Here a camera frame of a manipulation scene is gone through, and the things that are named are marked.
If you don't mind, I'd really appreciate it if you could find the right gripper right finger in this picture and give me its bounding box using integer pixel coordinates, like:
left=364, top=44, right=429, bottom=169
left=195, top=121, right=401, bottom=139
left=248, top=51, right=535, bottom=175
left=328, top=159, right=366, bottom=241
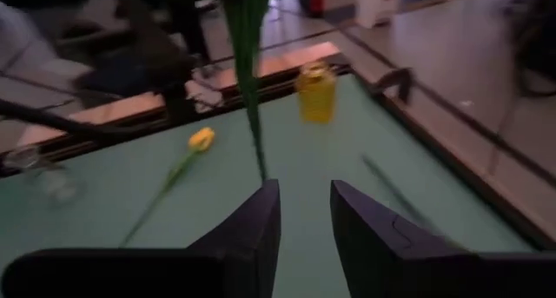
left=328, top=179, right=479, bottom=298

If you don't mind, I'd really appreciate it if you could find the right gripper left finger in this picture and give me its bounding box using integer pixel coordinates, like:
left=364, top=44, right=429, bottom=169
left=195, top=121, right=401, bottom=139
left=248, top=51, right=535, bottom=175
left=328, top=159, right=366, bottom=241
left=186, top=179, right=282, bottom=298

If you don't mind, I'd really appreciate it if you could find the yellow artificial tulip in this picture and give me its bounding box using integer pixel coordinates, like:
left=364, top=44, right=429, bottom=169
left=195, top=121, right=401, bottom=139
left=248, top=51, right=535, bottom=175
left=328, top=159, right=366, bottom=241
left=117, top=126, right=216, bottom=248

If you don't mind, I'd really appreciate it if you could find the red artificial flower bunch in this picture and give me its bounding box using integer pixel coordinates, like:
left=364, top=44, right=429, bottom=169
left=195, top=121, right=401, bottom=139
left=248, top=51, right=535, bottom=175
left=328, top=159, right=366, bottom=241
left=223, top=0, right=275, bottom=182

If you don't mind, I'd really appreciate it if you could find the yellow faceted vase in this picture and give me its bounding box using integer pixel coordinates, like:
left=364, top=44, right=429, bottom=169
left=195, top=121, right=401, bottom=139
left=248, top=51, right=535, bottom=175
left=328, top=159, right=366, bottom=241
left=295, top=61, right=338, bottom=125

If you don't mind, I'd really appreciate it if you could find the clear glass vase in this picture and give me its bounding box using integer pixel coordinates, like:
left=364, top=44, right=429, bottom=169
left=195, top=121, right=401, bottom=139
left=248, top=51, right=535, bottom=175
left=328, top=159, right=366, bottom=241
left=2, top=143, right=86, bottom=206

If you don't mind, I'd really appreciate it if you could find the teal table mat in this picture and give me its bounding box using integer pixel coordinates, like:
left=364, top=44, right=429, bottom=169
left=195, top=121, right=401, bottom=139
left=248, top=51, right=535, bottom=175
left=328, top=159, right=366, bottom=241
left=0, top=74, right=538, bottom=298

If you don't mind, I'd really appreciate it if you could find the black clamp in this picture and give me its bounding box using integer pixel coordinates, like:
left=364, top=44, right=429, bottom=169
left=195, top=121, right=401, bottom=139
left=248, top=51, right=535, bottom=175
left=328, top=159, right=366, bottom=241
left=374, top=67, right=414, bottom=104

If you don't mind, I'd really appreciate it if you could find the light wooden table board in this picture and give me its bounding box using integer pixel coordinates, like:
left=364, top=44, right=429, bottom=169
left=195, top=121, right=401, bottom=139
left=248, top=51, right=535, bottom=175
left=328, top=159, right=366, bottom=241
left=17, top=40, right=556, bottom=247

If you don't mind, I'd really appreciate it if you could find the white bin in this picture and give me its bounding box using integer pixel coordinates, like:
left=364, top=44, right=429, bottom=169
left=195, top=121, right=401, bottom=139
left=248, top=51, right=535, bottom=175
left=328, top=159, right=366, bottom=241
left=354, top=0, right=403, bottom=29

